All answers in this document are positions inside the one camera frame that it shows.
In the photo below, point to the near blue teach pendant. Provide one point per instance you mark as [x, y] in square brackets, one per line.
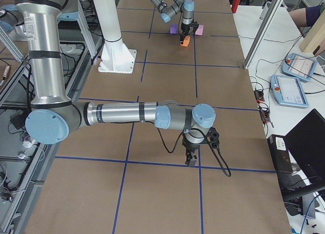
[288, 91]

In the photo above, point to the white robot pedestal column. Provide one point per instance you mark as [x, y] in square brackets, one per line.
[116, 57]

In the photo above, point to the far blue teach pendant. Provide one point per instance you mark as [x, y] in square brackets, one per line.
[299, 66]

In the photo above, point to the aluminium frame post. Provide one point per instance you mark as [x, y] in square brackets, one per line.
[270, 8]

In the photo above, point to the dark purple foam cube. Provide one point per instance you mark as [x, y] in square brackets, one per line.
[174, 28]

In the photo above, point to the black monitor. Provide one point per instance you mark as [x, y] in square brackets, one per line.
[305, 142]

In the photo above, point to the orange foam cube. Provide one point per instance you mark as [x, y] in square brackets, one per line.
[185, 43]

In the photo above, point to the orange black connector hub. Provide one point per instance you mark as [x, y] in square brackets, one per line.
[259, 96]

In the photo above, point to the light pink foam cube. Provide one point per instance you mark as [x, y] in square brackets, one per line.
[199, 30]

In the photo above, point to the red cylinder bottle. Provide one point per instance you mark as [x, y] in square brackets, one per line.
[235, 5]

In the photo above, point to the blue teach pendant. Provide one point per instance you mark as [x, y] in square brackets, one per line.
[288, 91]
[299, 66]

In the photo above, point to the seated person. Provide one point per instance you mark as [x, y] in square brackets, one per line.
[306, 17]

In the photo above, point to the black box with label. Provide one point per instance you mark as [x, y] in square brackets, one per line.
[279, 154]

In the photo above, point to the wooden board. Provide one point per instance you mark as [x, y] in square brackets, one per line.
[312, 41]

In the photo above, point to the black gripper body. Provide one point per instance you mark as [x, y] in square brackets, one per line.
[184, 30]
[191, 147]

